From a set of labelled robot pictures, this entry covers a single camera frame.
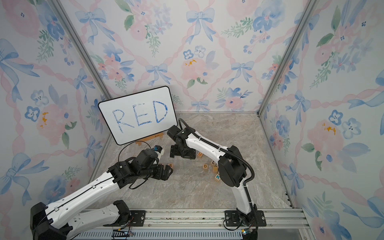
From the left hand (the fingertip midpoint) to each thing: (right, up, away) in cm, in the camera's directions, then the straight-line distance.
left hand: (167, 168), depth 76 cm
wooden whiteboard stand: (-22, +11, +22) cm, 33 cm away
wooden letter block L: (+25, 0, +15) cm, 29 cm away
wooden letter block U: (+16, +10, -17) cm, 25 cm away
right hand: (+6, +4, +11) cm, 13 cm away
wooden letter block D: (+20, -2, +14) cm, 25 cm away
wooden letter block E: (0, -2, +16) cm, 16 cm away
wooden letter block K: (+27, -8, +10) cm, 30 cm away
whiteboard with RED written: (-22, +28, +17) cm, 39 cm away
